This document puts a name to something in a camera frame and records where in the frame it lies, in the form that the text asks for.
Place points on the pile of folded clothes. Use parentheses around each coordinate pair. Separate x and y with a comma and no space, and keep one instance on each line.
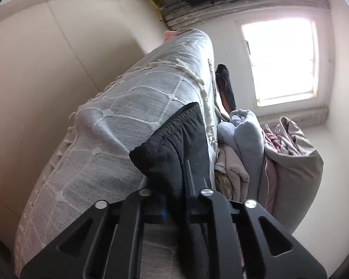
(247,139)

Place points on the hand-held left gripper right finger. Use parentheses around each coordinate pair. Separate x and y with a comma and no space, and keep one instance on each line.
(218,218)

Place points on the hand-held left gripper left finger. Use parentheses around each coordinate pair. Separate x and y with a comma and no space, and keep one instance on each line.
(133,218)

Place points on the pink piped quilt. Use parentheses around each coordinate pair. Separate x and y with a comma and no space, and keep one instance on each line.
(268,180)

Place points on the black lace garment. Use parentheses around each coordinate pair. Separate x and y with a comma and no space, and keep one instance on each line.
(225,85)

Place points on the window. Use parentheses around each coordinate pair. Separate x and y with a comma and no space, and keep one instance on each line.
(279,61)

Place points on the pink pillow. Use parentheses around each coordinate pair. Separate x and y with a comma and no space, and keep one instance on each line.
(170,35)

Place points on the white tasselled bed cover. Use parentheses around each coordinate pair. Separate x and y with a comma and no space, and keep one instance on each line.
(104,122)

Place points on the black pants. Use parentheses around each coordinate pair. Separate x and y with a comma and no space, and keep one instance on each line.
(177,151)

